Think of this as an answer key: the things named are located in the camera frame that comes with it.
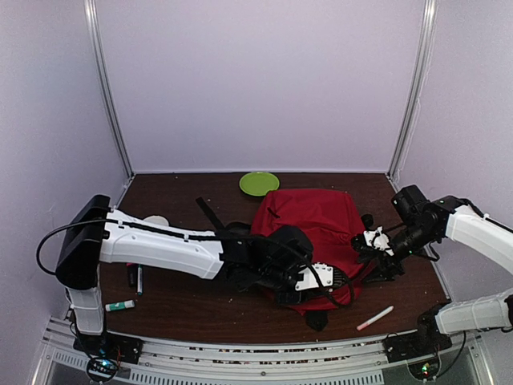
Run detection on red backpack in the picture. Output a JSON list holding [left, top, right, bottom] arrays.
[[195, 188, 376, 332]]

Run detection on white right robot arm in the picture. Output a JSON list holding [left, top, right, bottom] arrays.
[[351, 190, 512, 355]]

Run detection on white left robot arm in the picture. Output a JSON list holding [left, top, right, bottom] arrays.
[[36, 195, 356, 356]]

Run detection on pink white pen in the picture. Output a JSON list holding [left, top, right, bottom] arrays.
[[356, 306, 394, 331]]

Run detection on green plate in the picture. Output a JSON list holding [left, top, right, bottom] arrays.
[[239, 172, 280, 197]]

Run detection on white bowl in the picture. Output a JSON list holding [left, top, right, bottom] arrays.
[[143, 215, 169, 226]]

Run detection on blue white pen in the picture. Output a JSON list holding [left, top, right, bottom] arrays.
[[136, 265, 143, 296]]

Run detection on pink black highlighter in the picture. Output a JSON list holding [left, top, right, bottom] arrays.
[[126, 263, 137, 288]]

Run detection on green white glue stick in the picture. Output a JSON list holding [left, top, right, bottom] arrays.
[[105, 300, 135, 312]]

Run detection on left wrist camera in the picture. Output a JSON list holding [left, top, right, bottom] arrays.
[[267, 225, 313, 270]]

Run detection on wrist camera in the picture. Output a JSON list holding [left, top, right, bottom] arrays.
[[267, 225, 313, 270], [391, 184, 428, 223]]

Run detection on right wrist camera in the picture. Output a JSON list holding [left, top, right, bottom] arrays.
[[391, 184, 428, 223]]

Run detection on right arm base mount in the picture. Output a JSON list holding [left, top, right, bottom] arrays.
[[382, 332, 452, 382]]

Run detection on aluminium front rail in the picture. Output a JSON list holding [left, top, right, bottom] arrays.
[[34, 316, 492, 385]]

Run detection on right aluminium frame post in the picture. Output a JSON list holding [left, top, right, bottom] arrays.
[[388, 0, 438, 183]]

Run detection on aluminium frame post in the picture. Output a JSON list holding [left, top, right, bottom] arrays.
[[83, 0, 135, 180], [388, 0, 438, 183]]

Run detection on left aluminium frame post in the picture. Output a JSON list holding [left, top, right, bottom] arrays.
[[83, 0, 135, 180]]

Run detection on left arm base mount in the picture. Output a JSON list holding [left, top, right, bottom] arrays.
[[73, 333, 143, 383]]

